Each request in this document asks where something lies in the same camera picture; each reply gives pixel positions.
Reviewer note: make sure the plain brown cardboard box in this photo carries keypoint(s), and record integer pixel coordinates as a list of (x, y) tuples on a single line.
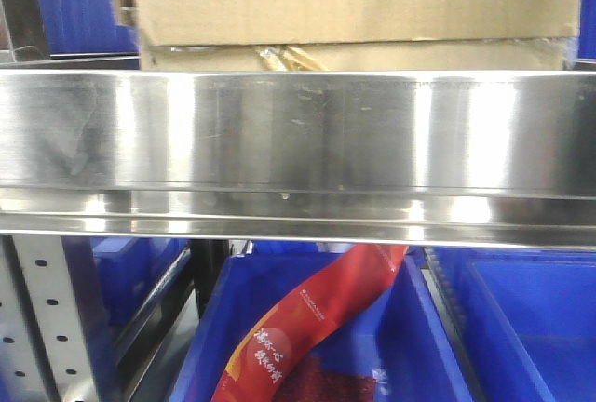
[(355, 35)]

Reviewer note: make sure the stainless steel shelf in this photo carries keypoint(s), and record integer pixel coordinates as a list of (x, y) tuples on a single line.
[(496, 158)]

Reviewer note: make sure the peeling brown packing tape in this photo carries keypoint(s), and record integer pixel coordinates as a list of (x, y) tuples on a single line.
[(286, 58)]

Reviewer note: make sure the blue bin centre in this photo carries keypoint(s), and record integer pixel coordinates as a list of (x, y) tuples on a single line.
[(399, 342)]

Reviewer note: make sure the blue bin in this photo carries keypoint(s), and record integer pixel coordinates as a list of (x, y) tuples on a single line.
[(399, 342), (526, 318), (128, 268)]

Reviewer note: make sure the red snack bag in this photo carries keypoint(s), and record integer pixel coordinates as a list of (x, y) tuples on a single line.
[(303, 318)]

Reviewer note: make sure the blue bin left lower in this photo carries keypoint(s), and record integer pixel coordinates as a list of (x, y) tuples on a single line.
[(128, 268)]

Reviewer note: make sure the blue bin right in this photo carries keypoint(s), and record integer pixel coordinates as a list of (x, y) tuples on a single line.
[(526, 318)]

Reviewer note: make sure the blue bins upper left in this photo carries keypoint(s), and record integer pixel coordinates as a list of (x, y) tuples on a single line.
[(85, 27)]

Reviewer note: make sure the perforated metal shelf post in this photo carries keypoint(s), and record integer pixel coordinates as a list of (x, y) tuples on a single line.
[(55, 341)]

